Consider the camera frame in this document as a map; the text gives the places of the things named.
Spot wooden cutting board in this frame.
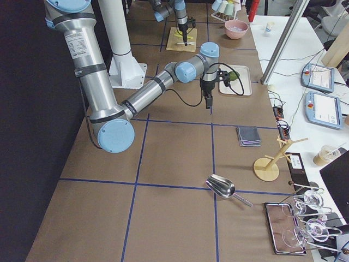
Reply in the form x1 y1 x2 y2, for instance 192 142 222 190
166 27 197 52

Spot black card box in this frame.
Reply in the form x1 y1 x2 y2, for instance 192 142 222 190
287 152 309 186

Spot wooden plank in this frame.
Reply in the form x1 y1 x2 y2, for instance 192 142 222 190
321 11 348 67

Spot pink bowl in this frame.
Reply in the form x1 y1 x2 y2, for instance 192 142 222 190
224 19 249 40

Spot aluminium frame post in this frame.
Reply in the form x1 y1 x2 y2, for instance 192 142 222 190
261 0 309 85

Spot black laptop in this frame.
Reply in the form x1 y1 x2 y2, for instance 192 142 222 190
320 152 348 217

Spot white paper cup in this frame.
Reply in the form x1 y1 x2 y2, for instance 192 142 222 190
264 21 275 37

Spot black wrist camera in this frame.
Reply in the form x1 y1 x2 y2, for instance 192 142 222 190
218 70 231 87
188 17 196 28

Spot wooden mug tree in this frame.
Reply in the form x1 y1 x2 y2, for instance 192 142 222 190
253 136 308 182

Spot red fire extinguisher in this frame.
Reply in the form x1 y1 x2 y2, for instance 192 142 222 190
248 0 260 23

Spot metal ice scoop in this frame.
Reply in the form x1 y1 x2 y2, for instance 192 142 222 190
205 174 253 207

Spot wine glass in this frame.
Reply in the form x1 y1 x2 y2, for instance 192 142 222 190
279 190 328 218
282 219 329 248

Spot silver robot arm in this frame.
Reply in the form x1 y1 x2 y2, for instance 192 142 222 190
148 0 189 46
44 1 219 153

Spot grey folded cloth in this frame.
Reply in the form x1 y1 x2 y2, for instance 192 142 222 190
236 126 261 147

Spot teach pendant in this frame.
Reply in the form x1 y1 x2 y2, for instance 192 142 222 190
305 91 344 130
301 63 334 93

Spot lower teach pendant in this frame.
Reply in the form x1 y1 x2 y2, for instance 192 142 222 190
305 91 344 130

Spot green lime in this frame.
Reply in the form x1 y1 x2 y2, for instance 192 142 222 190
228 71 240 81

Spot upper teach pendant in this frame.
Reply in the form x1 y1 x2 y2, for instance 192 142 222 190
301 63 334 93

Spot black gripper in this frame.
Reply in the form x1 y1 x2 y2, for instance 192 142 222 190
179 23 188 46
201 80 214 109

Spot upper wine glass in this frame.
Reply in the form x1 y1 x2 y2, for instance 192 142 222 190
279 190 328 218

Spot lower orange adapter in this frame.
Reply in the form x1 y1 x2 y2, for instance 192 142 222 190
278 123 290 141

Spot clear ice cubes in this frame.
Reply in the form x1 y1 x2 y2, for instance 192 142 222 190
226 21 246 32

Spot orange adapter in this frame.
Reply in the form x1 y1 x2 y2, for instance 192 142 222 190
278 123 290 141
272 105 284 120

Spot cup rack with cups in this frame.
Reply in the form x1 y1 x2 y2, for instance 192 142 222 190
211 0 242 22

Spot lower wine glass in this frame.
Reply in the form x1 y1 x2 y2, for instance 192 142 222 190
282 219 329 248

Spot upper orange adapter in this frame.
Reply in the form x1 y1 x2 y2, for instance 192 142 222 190
272 105 284 120

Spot white rabbit tray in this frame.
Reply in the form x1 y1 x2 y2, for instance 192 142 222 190
219 64 252 97

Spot white plastic spoon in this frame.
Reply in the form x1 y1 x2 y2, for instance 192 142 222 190
176 41 196 45

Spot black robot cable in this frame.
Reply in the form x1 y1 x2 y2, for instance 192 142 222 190
163 62 245 107

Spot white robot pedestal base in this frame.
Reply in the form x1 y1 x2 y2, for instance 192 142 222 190
98 0 147 89

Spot metal rectangular tray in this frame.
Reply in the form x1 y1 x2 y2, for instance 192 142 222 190
264 202 307 256

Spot iced coffee cup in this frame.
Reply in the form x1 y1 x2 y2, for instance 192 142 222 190
313 145 347 166

